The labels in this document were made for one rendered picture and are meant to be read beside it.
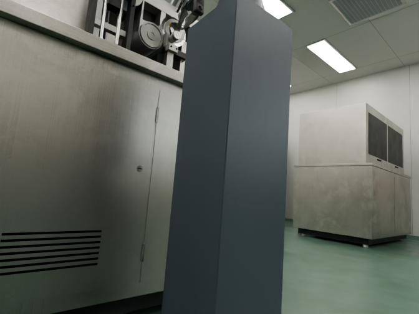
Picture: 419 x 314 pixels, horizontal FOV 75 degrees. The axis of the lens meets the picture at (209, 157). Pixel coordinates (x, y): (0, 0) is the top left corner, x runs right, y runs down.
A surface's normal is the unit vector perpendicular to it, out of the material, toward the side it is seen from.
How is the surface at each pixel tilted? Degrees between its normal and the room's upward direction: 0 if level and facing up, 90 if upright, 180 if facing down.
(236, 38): 90
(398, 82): 90
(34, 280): 90
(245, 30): 90
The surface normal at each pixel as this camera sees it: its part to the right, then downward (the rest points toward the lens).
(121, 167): 0.66, -0.05
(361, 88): -0.74, -0.15
